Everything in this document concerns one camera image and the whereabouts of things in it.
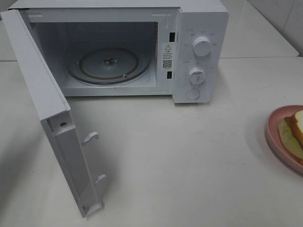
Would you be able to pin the white bread sandwich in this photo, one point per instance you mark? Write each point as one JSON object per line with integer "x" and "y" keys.
{"x": 291, "y": 135}

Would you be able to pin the round door release button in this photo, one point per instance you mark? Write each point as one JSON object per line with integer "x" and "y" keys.
{"x": 193, "y": 94}

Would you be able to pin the pink round plate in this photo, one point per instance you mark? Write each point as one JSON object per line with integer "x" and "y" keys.
{"x": 273, "y": 137}

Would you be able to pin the white upper power knob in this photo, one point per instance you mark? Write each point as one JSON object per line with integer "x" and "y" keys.
{"x": 202, "y": 45}

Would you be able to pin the white microwave door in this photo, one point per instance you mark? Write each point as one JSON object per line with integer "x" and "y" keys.
{"x": 54, "y": 112}

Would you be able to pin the white warning label sticker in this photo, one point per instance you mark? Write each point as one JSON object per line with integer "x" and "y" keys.
{"x": 167, "y": 55}

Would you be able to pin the white timer knob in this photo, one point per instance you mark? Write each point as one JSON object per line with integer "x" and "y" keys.
{"x": 196, "y": 75}

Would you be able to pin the white microwave oven body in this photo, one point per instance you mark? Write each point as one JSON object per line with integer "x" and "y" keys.
{"x": 56, "y": 24}

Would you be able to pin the glass microwave turntable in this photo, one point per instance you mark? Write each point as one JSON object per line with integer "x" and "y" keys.
{"x": 109, "y": 62}

